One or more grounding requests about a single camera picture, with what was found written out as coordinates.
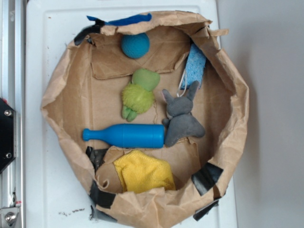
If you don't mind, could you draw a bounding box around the gray plush animal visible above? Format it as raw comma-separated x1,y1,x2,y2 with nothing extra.
161,81,205,147

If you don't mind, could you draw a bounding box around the brown paper bag bin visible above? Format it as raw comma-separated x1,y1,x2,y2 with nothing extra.
41,11,249,228

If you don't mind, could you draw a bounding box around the green plush frog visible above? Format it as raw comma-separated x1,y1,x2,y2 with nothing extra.
122,68,160,122

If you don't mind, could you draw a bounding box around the blue plastic bottle toy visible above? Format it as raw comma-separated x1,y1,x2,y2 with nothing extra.
82,123,164,148

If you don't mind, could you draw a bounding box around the yellow microfiber cloth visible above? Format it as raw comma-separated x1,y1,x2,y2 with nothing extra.
114,150,176,193

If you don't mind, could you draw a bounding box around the light blue sponge with loop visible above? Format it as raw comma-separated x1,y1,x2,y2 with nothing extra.
177,43,207,97

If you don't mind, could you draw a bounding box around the blue textured ball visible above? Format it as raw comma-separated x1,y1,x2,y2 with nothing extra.
121,33,150,59

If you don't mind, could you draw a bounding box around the dark blue felt cloth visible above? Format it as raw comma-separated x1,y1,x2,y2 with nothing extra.
87,13,152,26

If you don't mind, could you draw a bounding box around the black mounting plate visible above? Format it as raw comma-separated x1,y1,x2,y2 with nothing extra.
0,98,16,173

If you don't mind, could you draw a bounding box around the aluminum frame rail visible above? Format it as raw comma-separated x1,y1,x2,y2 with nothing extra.
0,0,27,228

